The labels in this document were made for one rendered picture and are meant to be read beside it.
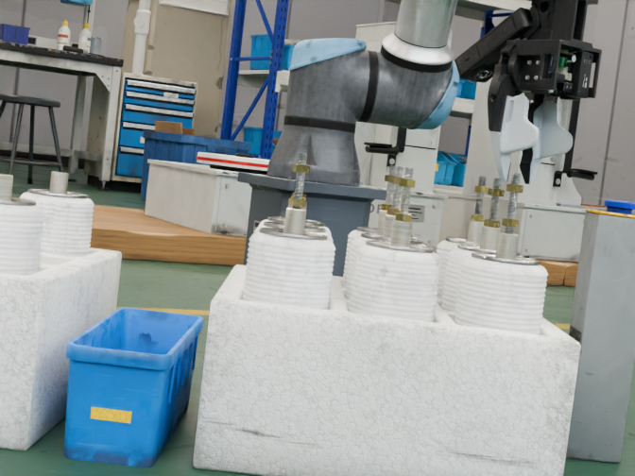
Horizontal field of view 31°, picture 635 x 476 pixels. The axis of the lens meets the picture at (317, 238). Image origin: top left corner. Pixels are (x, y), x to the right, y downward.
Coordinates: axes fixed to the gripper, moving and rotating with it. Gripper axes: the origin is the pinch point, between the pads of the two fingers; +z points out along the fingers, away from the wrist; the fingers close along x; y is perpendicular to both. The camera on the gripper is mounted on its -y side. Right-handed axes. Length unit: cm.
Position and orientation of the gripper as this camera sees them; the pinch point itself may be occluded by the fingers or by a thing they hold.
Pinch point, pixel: (512, 169)
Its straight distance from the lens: 127.5
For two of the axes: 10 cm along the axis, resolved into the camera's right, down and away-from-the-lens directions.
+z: -1.2, 9.9, 0.7
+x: 7.7, 0.5, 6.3
